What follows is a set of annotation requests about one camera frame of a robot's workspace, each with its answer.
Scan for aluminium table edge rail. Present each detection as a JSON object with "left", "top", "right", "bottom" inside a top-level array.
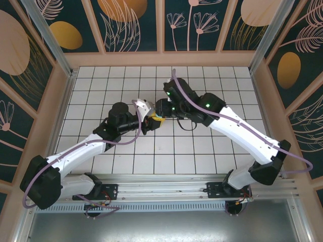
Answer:
[
  {"left": 249, "top": 72, "right": 287, "bottom": 178},
  {"left": 45, "top": 72, "right": 76, "bottom": 177}
]

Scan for wall panel peach disc gold leaf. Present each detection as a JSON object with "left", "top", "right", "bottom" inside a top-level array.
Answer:
[{"left": 222, "top": 0, "right": 286, "bottom": 51}]

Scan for wall panel orange circle leaves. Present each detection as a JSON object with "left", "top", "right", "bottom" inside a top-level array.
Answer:
[{"left": 90, "top": 0, "right": 163, "bottom": 53}]

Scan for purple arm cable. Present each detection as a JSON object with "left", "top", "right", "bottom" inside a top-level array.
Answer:
[
  {"left": 22, "top": 99, "right": 142, "bottom": 217},
  {"left": 171, "top": 68, "right": 314, "bottom": 217}
]

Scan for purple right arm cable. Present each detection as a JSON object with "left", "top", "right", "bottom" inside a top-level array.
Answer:
[{"left": 171, "top": 68, "right": 314, "bottom": 217}]

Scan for wall panel with golden oval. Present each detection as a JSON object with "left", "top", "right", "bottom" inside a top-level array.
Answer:
[{"left": 37, "top": 0, "right": 101, "bottom": 53}]

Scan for aluminium frame rail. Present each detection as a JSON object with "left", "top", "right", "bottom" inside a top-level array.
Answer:
[
  {"left": 290, "top": 199, "right": 312, "bottom": 242},
  {"left": 14, "top": 213, "right": 35, "bottom": 242}
]

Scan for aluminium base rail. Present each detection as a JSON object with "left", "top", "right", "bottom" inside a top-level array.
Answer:
[{"left": 70, "top": 173, "right": 300, "bottom": 202}]

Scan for wall panel pink leaf lines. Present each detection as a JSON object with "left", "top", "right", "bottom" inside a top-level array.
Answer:
[{"left": 287, "top": 93, "right": 323, "bottom": 180}]

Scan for wall panel with pink flowers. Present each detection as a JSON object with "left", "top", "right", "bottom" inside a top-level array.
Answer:
[{"left": 164, "top": 0, "right": 234, "bottom": 52}]

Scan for wall panel single pink flower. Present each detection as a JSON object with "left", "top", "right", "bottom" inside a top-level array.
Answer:
[{"left": 0, "top": 88, "right": 36, "bottom": 184}]

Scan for wall panel large peach circle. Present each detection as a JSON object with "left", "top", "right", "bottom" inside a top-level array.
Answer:
[{"left": 0, "top": 0, "right": 55, "bottom": 113}]

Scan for wall panel golden oval feather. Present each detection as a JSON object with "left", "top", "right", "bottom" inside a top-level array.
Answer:
[{"left": 266, "top": 0, "right": 323, "bottom": 110}]

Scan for aluminium frame post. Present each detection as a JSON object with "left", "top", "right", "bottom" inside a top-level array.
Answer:
[
  {"left": 21, "top": 0, "right": 75, "bottom": 78},
  {"left": 248, "top": 0, "right": 301, "bottom": 74}
]

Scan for thin black cable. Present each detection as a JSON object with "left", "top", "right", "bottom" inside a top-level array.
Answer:
[{"left": 176, "top": 117, "right": 199, "bottom": 132}]

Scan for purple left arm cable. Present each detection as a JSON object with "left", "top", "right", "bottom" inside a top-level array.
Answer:
[{"left": 22, "top": 99, "right": 142, "bottom": 217}]

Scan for grey metal sheet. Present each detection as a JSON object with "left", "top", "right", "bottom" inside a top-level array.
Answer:
[{"left": 25, "top": 199, "right": 303, "bottom": 242}]

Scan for grey slotted cable duct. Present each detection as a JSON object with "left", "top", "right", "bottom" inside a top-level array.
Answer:
[{"left": 57, "top": 201, "right": 228, "bottom": 213}]

